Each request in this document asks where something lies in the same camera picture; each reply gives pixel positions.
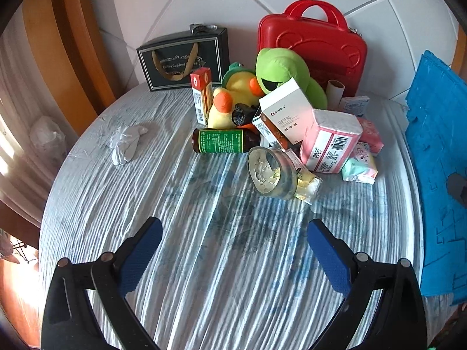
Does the dark green gift bag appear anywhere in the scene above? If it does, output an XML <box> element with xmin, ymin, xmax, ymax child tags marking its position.
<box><xmin>137</xmin><ymin>25</ymin><xmax>229</xmax><ymax>91</ymax></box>

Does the pink white carton box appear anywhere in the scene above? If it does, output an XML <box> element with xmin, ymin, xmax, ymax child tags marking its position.
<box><xmin>300</xmin><ymin>109</ymin><xmax>363</xmax><ymax>174</ymax></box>

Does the small white blue box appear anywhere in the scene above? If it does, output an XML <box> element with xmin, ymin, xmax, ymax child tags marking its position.
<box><xmin>338</xmin><ymin>96</ymin><xmax>370</xmax><ymax>117</ymax></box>

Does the white green patch box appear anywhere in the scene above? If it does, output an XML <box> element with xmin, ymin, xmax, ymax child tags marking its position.
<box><xmin>259</xmin><ymin>78</ymin><xmax>314</xmax><ymax>145</ymax></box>

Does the red plastic suitcase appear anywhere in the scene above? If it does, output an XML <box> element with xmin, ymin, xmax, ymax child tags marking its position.
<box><xmin>257</xmin><ymin>0</ymin><xmax>367</xmax><ymax>97</ymax></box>

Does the clear yellow sachet pack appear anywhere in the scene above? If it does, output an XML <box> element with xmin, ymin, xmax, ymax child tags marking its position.
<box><xmin>286</xmin><ymin>148</ymin><xmax>322</xmax><ymax>205</ymax></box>

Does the blue folding crate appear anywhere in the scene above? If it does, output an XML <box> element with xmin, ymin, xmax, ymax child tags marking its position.
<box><xmin>405</xmin><ymin>51</ymin><xmax>466</xmax><ymax>305</ymax></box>

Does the white paper roll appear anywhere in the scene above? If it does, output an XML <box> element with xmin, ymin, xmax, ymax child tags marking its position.
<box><xmin>325</xmin><ymin>80</ymin><xmax>345</xmax><ymax>111</ymax></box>

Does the wooden headboard frame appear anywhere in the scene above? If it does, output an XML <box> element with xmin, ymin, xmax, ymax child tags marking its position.
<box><xmin>22</xmin><ymin>0</ymin><xmax>123</xmax><ymax>134</ymax></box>

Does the metal keyring clip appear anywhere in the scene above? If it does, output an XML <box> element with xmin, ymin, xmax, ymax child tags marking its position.
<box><xmin>189</xmin><ymin>24</ymin><xmax>218</xmax><ymax>36</ymax></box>

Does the pastel tissue pack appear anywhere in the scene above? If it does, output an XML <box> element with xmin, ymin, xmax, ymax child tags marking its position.
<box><xmin>341</xmin><ymin>141</ymin><xmax>378</xmax><ymax>185</ymax></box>

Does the yellow duck plush toy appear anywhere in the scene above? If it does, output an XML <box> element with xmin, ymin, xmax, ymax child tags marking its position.
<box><xmin>208</xmin><ymin>62</ymin><xmax>264</xmax><ymax>130</ymax></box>

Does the green frog plush toy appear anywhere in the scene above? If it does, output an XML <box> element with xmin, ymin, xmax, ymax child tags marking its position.
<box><xmin>255</xmin><ymin>48</ymin><xmax>328</xmax><ymax>109</ymax></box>

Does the pink tissue pack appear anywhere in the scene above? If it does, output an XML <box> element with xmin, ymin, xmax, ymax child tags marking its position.
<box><xmin>358</xmin><ymin>117</ymin><xmax>384</xmax><ymax>156</ymax></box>

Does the clear tape roll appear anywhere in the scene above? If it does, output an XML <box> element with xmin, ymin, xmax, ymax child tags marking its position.
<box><xmin>247</xmin><ymin>146</ymin><xmax>298</xmax><ymax>200</ymax></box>

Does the red white medicine box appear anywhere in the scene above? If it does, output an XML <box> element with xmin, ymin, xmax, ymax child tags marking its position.
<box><xmin>190</xmin><ymin>67</ymin><xmax>213</xmax><ymax>126</ymax></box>

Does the crumpled white tissue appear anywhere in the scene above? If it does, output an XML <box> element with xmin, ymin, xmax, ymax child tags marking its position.
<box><xmin>109</xmin><ymin>125</ymin><xmax>148</xmax><ymax>166</ymax></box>

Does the clear plastic bag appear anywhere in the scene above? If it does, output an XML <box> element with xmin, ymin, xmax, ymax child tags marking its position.
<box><xmin>29</xmin><ymin>116</ymin><xmax>67</xmax><ymax>166</ymax></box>

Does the brown bottle green label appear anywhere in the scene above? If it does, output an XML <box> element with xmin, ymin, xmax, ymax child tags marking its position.
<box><xmin>191</xmin><ymin>129</ymin><xmax>260</xmax><ymax>153</ymax></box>

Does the white blue striped box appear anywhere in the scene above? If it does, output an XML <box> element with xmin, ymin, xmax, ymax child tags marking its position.
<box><xmin>252</xmin><ymin>108</ymin><xmax>279</xmax><ymax>148</ymax></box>

